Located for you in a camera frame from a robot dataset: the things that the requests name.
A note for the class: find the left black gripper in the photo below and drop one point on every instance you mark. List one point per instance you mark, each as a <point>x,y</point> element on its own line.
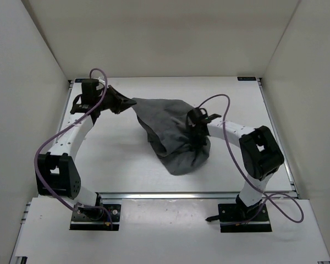
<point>120,99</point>

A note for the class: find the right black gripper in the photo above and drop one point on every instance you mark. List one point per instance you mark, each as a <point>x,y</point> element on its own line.
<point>198,143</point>

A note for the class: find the grey pleated skirt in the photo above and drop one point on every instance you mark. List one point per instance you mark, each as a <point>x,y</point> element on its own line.
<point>164,122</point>

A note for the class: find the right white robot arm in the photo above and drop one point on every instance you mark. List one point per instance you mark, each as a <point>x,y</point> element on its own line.
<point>260,153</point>

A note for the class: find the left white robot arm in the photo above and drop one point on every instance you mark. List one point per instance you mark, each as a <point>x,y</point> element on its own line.
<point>56,173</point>

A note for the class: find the right blue table label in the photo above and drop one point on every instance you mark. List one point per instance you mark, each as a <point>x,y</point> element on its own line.
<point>246,78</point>

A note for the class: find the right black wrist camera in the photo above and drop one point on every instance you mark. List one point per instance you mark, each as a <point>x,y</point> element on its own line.
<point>199,118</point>

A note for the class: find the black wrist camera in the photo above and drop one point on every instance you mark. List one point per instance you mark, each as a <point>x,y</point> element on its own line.
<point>90,93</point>
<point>199,118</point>

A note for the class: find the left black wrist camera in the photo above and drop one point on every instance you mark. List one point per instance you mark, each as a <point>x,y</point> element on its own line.
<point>90,93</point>

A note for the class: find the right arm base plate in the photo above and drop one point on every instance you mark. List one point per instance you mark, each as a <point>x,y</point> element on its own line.
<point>239,218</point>

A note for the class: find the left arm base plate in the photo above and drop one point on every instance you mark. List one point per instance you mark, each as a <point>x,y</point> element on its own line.
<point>106,219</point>

